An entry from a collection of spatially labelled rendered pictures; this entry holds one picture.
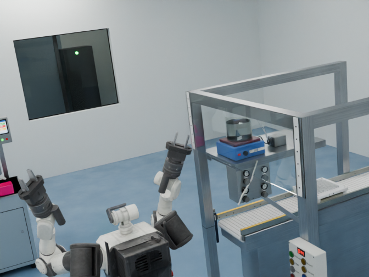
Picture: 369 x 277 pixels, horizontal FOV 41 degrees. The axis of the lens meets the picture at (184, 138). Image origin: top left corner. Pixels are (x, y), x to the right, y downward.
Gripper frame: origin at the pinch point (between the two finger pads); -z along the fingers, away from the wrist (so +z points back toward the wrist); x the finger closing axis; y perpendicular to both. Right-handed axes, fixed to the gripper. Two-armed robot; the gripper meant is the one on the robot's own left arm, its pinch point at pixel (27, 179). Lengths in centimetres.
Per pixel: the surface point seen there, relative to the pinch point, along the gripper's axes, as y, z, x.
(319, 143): 80, 72, 130
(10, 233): -184, 188, 76
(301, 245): 97, 49, 38
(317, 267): 106, 50, 31
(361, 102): 110, 9, 88
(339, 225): 93, 134, 125
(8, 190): -187, 154, 97
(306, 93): -45, 317, 512
